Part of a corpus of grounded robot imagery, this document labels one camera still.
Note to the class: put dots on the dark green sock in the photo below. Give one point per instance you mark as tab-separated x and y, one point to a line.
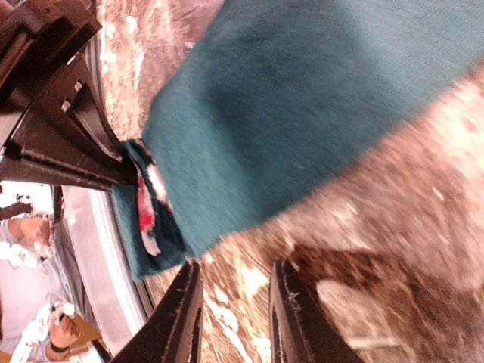
276	97

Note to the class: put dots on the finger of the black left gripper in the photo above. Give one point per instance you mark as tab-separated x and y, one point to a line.
99	172

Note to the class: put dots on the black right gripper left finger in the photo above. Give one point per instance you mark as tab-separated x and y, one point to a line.
173	333

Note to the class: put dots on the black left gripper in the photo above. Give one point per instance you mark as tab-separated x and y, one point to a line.
49	105

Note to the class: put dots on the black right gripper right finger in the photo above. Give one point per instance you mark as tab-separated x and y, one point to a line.
299	331

